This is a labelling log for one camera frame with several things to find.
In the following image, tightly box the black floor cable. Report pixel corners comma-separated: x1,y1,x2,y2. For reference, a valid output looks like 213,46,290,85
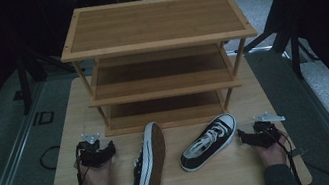
304,157,329,185

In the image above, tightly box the person's right hand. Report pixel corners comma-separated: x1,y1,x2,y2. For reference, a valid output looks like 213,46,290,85
254,135,292,170

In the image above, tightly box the black canvas sneaker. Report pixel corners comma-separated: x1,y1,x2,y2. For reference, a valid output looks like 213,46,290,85
116,119,173,185
173,111,244,174

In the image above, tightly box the person's left hand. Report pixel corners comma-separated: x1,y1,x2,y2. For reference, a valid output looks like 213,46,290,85
78,159,116,185

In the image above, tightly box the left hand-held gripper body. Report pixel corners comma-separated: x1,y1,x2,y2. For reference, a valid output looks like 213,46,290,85
72,129,112,172

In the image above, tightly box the wooden three-tier shoe rack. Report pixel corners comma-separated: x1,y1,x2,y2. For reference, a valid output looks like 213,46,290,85
52,0,271,146

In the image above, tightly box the black cable loop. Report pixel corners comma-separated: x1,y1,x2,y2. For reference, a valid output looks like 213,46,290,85
37,145,65,173

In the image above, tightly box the black metal stand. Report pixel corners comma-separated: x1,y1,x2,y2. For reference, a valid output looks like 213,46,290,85
11,36,82,116
234,0,323,88

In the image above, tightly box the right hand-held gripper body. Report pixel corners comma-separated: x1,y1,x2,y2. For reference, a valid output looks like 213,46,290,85
250,108,291,150

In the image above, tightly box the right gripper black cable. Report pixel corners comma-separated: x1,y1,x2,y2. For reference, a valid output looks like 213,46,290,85
258,118,306,185

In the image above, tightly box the grey tape piece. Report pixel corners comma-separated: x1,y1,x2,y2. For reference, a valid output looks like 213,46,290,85
290,146,308,158

